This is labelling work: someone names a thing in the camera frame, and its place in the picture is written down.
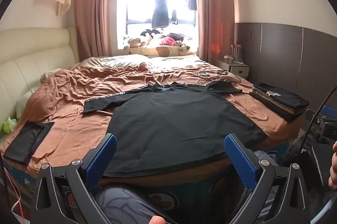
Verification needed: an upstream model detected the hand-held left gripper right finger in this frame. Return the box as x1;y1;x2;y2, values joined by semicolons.
224;134;314;224

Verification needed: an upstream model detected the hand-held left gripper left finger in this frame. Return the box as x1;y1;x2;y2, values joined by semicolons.
30;133;117;224

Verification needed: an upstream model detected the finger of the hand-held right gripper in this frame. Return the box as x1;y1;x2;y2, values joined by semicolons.
305;108;323;126

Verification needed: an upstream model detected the black t-shirt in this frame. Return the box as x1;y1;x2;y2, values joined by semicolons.
83;81;267;179

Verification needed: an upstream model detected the stack of folded clothes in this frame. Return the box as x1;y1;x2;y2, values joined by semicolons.
249;82;310;123

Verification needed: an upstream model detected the person's right hand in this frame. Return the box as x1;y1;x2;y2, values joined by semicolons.
328;141;337;190

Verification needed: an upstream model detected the person's left hand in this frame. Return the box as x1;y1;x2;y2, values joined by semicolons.
147;216;166;224

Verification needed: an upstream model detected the brown blanket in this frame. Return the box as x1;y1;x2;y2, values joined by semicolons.
0;56;303;188

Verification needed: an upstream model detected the folded black cloth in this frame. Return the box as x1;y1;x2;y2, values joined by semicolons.
3;121;55;165

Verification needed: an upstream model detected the white nightstand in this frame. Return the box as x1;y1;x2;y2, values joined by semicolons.
216;58;249;80

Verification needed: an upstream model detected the white pillow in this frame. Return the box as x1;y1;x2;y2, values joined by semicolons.
15;87;40;119

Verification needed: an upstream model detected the green plastic bag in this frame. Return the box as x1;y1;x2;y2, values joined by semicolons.
2;117;17;134

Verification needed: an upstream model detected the striped paper bag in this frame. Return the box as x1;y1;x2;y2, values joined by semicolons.
230;44;243;63

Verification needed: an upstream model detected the bear print cushion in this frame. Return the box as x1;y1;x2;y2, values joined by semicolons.
124;44;198;57

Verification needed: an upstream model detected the cream padded headboard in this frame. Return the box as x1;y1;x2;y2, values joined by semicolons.
0;27;81;119

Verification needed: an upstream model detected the pink cloth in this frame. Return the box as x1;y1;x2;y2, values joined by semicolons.
160;38;178;47

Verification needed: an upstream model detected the black and white plush toy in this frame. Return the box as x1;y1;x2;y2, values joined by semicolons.
140;29;164;40

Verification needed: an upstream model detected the pink curtain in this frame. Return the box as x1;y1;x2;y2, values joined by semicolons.
195;0;236;63
74;0;122;59

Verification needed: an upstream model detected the hanging black jacket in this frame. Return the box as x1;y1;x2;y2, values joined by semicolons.
151;0;169;29

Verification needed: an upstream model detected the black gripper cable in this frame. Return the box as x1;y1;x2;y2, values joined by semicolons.
299;86;337;155

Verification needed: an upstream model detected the white cable sleeve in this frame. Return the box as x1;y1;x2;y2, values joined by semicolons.
310;196;337;224

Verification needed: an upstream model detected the tangled black cable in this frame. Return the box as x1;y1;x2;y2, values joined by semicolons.
196;69;241;82

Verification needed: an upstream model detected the white cable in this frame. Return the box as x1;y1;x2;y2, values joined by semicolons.
11;195;29;224

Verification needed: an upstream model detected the red cable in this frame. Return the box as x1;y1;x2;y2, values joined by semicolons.
3;163;20;224

